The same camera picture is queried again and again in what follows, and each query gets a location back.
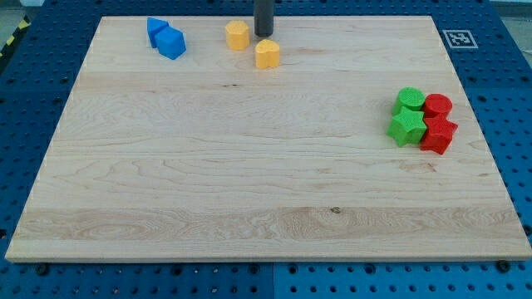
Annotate blue triangle block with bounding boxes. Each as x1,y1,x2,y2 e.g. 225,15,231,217
146,17,169,48

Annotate yellow hexagon block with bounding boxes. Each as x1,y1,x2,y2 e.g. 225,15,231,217
225,20,250,51

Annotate blue cube block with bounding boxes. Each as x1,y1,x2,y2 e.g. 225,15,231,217
155,27,186,60

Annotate red cylinder block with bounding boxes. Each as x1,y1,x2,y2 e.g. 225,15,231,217
422,93,453,118

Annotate green cylinder block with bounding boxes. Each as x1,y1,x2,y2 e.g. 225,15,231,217
392,86,426,115

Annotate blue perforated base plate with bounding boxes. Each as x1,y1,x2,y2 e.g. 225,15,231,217
1,0,531,298

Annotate wooden board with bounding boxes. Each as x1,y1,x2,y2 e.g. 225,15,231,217
6,16,531,263

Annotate white fiducial marker tag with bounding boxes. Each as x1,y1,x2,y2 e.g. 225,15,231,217
442,29,478,49

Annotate green star block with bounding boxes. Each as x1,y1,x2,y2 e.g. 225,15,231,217
387,106,427,147

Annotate red star block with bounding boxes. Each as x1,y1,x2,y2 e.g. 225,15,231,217
420,115,458,154

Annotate yellow heart block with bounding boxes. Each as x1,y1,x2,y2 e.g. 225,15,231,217
255,39,280,69

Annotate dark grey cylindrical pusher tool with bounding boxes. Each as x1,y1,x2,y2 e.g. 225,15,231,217
254,0,274,37

